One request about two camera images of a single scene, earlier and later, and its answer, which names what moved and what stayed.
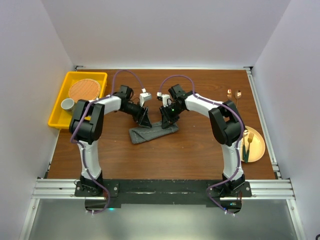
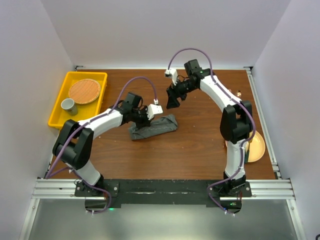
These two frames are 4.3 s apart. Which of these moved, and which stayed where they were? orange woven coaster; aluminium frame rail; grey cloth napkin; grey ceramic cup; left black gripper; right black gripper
Moved: right black gripper; grey cloth napkin
Stayed: orange woven coaster; left black gripper; aluminium frame rail; grey ceramic cup
